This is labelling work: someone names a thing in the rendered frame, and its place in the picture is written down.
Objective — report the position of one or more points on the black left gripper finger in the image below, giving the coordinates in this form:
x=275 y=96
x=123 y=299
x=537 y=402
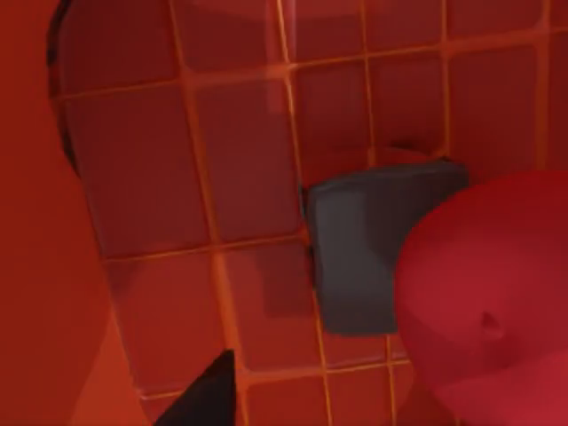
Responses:
x=212 y=399

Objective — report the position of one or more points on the red apple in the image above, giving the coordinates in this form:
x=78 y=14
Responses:
x=488 y=275

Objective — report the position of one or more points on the dark grey block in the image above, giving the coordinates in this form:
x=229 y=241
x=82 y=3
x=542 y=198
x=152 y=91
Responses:
x=350 y=248

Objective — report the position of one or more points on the red plastic basket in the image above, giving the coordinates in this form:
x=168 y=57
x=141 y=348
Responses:
x=142 y=177

